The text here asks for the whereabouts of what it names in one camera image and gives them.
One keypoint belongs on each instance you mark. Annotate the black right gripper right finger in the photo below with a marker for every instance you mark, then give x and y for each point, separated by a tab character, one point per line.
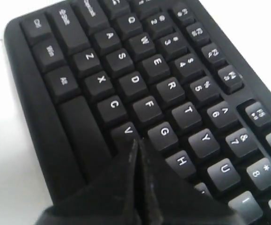
167	199

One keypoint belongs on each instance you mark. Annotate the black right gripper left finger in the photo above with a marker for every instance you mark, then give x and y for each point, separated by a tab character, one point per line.
108	200

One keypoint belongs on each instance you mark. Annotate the black acer keyboard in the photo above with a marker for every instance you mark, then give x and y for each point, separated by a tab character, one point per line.
92	75

